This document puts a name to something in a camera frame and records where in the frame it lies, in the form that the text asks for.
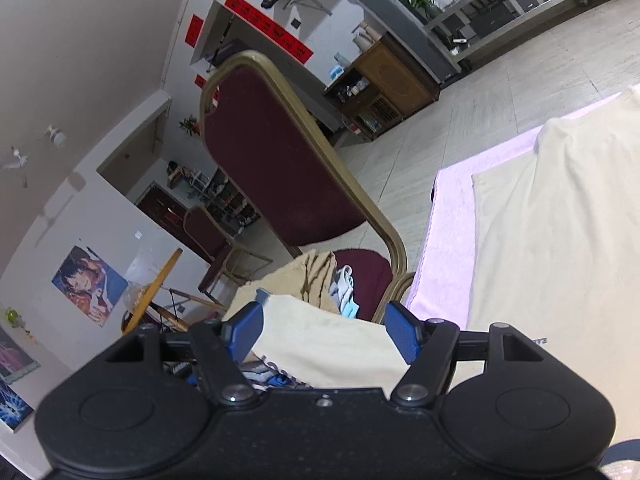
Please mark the stack of folded clothes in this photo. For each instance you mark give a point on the stack of folded clothes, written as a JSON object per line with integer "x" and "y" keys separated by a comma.
{"x": 315, "y": 275}

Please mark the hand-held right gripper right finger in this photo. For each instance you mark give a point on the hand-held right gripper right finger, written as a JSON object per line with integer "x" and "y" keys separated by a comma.
{"x": 402, "y": 334}

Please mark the grey floor speaker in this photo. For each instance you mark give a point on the grey floor speaker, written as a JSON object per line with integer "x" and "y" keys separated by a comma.
{"x": 405, "y": 25}

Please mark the anime wall poster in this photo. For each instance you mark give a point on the anime wall poster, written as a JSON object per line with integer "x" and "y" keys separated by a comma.
{"x": 90, "y": 285}

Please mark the purple blanket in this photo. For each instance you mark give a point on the purple blanket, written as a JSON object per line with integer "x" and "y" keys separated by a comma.
{"x": 450, "y": 220}

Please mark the maroon chair with gold frame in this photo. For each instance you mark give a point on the maroon chair with gold frame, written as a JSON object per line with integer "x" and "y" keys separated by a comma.
{"x": 280, "y": 160}
{"x": 205, "y": 232}

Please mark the wooden easel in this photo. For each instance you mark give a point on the wooden easel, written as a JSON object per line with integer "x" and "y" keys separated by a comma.
{"x": 160, "y": 280}

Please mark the brown wooden cabinet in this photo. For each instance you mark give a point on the brown wooden cabinet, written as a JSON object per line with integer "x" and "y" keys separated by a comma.
{"x": 395, "y": 75}

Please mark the beige garment with blue collar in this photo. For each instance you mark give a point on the beige garment with blue collar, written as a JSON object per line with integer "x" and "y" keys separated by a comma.
{"x": 550, "y": 240}

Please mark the shoe rack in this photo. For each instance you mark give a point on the shoe rack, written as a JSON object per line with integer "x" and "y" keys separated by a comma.
{"x": 220, "y": 200}

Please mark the red paper banner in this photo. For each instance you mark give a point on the red paper banner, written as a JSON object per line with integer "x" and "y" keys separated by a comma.
{"x": 194, "y": 30}
{"x": 270, "y": 27}

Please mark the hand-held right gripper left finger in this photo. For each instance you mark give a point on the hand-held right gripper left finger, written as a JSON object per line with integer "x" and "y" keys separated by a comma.
{"x": 245, "y": 331}

